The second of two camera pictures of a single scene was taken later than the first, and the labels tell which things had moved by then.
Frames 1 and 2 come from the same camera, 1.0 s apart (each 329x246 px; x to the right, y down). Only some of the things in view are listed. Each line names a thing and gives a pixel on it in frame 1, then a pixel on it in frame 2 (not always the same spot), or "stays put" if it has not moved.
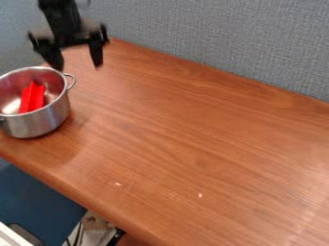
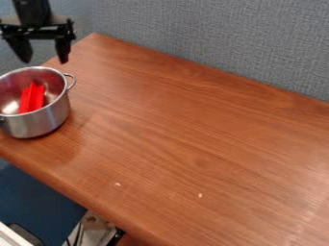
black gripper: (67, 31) -> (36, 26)
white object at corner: (11, 237) stays put
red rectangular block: (31, 98) stays put
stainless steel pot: (43, 122) stays put
